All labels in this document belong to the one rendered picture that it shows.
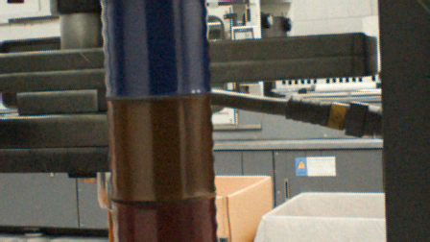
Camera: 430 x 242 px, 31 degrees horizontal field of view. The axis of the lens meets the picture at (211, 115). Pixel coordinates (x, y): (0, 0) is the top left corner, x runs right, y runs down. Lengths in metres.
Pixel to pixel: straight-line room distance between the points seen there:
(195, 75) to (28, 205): 5.81
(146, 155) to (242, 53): 0.23
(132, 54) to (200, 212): 0.06
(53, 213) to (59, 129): 5.46
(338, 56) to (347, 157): 4.60
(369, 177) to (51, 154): 4.61
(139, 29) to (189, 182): 0.05
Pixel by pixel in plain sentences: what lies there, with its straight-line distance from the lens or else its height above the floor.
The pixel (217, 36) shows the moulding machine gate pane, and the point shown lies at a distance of 5.26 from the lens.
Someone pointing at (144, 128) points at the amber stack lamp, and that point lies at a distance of 0.26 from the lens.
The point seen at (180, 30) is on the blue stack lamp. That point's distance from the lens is 0.26.
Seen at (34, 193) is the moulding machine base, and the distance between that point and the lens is 6.02.
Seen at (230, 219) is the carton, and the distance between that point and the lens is 2.86.
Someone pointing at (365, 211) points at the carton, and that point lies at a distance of 3.31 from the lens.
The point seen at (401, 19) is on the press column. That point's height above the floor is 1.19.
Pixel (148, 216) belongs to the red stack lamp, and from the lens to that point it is 0.27.
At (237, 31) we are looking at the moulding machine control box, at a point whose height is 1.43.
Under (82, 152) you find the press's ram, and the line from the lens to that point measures 0.49.
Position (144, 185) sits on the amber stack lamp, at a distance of 0.26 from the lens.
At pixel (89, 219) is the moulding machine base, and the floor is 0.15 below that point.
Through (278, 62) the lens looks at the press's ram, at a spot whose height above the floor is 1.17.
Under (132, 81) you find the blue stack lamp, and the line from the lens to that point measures 0.26.
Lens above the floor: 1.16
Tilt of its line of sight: 3 degrees down
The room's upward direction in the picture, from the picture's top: 3 degrees counter-clockwise
